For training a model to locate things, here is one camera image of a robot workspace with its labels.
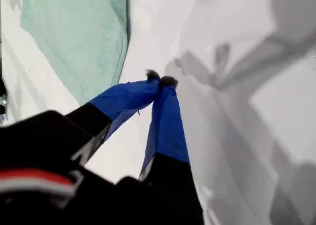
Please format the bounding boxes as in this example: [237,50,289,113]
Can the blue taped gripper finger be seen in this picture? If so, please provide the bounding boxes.
[64,69,160,166]
[138,75,205,225]

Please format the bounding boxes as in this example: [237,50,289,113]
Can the dark metal table edge fixture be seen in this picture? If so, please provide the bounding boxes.
[0,75,9,123]

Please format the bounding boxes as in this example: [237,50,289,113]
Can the pale green T-shirt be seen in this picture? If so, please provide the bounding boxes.
[20,0,131,106]

